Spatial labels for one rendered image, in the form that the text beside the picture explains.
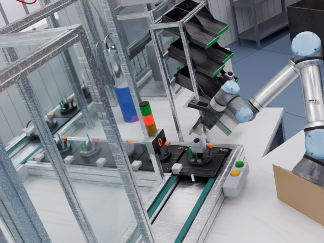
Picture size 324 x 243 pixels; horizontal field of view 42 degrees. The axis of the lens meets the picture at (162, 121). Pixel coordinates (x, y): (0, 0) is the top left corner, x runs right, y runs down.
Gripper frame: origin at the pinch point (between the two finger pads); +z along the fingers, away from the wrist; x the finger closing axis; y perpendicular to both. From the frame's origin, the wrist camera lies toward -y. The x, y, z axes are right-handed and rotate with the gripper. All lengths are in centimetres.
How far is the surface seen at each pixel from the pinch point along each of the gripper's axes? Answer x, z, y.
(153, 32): 19, -19, -46
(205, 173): -11.8, 8.6, 19.0
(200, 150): -2.2, 6.7, 10.2
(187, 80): 23.0, -5.3, -17.6
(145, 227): -84, -27, 5
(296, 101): 239, 87, 78
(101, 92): -83, -62, -29
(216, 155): 4.1, 8.6, 19.0
